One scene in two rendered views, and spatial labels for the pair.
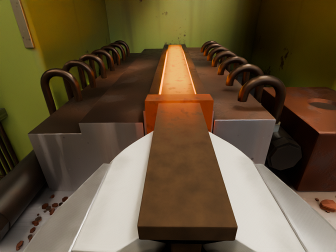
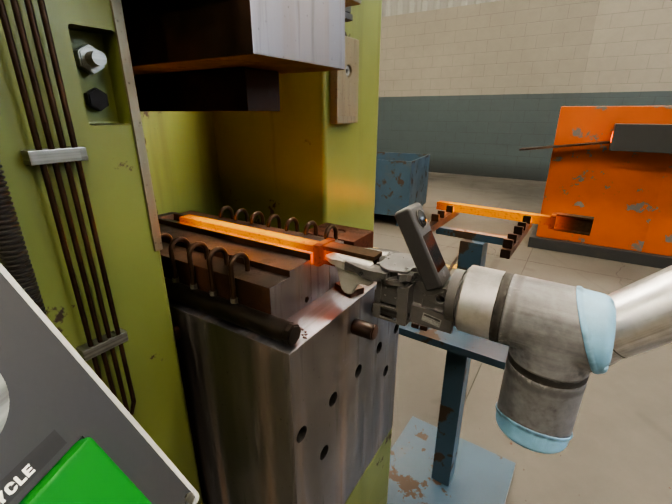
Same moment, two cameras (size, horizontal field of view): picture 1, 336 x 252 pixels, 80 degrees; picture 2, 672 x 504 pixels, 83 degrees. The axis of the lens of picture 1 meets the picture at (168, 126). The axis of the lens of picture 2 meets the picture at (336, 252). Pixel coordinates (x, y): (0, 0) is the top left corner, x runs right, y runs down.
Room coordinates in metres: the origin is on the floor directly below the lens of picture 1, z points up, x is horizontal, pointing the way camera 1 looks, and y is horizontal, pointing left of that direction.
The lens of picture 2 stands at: (-0.17, 0.48, 1.21)
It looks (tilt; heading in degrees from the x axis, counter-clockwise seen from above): 20 degrees down; 300
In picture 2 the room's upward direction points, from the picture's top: straight up
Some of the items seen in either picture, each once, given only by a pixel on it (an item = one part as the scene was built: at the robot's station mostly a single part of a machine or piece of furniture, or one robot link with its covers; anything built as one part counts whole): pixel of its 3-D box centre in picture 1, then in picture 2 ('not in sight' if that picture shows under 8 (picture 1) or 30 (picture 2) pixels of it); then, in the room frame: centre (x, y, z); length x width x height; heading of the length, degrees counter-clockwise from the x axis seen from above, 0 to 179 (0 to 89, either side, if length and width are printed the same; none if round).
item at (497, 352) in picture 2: not in sight; (464, 311); (-0.01, -0.54, 0.67); 0.40 x 0.30 x 0.02; 86
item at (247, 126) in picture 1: (161, 84); (221, 253); (0.35, 0.01, 0.96); 0.42 x 0.20 x 0.09; 178
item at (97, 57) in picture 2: not in sight; (95, 78); (0.30, 0.21, 1.25); 0.03 x 0.03 x 0.07; 88
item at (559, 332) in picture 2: not in sight; (551, 322); (-0.20, 0.00, 0.97); 0.12 x 0.09 x 0.10; 178
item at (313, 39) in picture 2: not in sight; (197, 38); (0.35, 0.01, 1.32); 0.42 x 0.20 x 0.10; 178
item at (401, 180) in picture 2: not in sight; (370, 185); (1.80, -3.75, 0.36); 1.21 x 0.81 x 0.72; 4
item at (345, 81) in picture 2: not in sight; (344, 81); (0.26, -0.30, 1.27); 0.09 x 0.02 x 0.17; 88
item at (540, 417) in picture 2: not in sight; (539, 393); (-0.20, -0.01, 0.86); 0.12 x 0.09 x 0.12; 84
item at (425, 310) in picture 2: not in sight; (418, 290); (-0.03, 0.00, 0.97); 0.12 x 0.08 x 0.09; 178
